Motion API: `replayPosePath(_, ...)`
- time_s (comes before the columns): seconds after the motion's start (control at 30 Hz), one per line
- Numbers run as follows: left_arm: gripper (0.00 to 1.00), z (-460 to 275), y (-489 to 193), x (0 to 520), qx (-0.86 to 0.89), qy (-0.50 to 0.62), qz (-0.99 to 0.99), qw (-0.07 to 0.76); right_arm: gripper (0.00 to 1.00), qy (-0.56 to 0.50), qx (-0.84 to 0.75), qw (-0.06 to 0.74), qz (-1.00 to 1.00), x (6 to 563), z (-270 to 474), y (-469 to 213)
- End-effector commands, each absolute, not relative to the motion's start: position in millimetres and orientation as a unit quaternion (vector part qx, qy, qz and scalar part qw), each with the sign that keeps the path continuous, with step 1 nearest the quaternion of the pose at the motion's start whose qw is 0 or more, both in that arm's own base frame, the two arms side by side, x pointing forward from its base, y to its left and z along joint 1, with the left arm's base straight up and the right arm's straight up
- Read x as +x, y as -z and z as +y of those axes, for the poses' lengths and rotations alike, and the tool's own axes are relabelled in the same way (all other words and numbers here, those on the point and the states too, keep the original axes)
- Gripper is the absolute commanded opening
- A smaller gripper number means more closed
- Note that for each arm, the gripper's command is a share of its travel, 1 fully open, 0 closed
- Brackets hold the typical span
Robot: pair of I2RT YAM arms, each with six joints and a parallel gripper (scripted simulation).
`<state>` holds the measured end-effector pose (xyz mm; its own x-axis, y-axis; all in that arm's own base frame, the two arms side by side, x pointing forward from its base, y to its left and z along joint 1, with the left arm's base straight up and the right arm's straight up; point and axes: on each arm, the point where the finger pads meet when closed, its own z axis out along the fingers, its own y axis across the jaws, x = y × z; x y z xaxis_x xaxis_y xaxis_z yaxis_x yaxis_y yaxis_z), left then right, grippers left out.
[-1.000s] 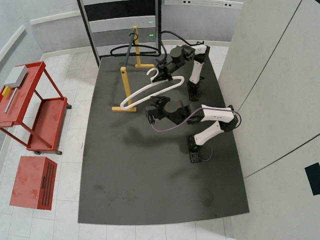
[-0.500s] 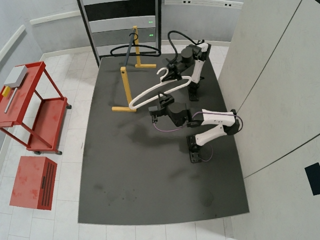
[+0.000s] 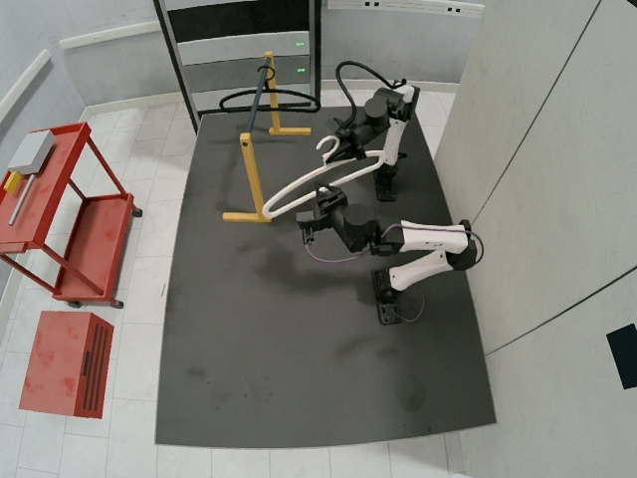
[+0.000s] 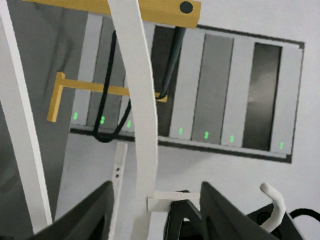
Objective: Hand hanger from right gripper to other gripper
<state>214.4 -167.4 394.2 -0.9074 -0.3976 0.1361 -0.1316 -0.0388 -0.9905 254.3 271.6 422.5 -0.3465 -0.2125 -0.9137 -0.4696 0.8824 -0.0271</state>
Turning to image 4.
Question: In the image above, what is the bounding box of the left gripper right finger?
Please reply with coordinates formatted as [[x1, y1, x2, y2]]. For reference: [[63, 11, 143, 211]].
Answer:
[[199, 181, 279, 240]]

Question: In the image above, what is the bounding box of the black clothes hanger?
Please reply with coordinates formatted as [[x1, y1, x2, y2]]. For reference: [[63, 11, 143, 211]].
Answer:
[[93, 30, 168, 143]]

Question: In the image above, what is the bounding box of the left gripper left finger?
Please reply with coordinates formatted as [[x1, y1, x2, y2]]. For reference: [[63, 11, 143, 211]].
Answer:
[[26, 180, 115, 240]]

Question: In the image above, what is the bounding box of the yellow wooden hanger rack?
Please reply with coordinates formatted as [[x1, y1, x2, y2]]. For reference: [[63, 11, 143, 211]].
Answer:
[[23, 0, 201, 122]]

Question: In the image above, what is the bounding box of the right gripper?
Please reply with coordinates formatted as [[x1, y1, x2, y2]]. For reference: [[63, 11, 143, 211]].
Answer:
[[163, 199, 204, 240]]

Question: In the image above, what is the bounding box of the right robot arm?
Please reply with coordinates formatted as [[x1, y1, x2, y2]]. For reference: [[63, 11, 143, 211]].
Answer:
[[0, 203, 306, 240]]

